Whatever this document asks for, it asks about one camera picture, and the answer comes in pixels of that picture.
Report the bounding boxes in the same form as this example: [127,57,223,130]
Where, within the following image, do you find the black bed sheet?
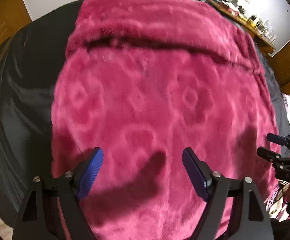
[0,0,290,230]

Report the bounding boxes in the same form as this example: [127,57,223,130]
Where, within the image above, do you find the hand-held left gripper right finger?
[182,147,272,240]

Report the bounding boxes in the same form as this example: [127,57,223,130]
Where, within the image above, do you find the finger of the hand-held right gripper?
[257,146,286,165]
[266,133,290,153]

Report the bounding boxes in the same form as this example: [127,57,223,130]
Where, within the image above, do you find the wooden door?
[0,0,33,68]

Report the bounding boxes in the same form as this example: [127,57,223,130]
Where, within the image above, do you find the wooden desk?
[196,0,277,55]

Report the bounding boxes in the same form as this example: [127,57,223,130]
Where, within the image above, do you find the pink fleece garment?
[50,0,281,240]

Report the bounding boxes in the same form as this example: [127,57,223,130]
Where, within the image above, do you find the purple floral bedding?
[265,94,290,220]

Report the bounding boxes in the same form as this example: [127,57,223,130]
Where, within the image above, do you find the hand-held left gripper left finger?
[12,147,104,240]

